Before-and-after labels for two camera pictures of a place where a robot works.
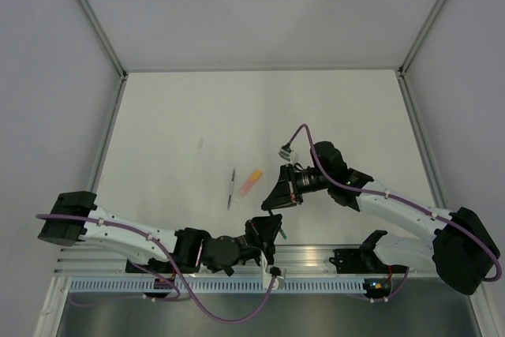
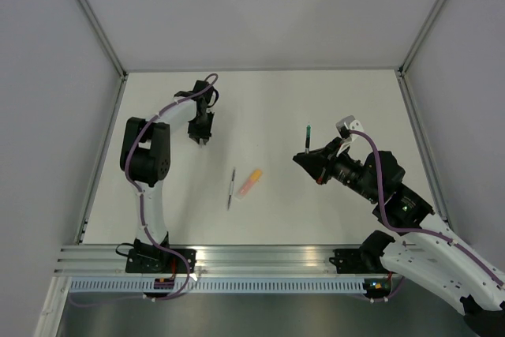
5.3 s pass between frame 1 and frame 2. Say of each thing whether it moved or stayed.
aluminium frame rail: stayed
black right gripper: moved
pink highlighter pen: stayed
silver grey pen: stayed
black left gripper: moved
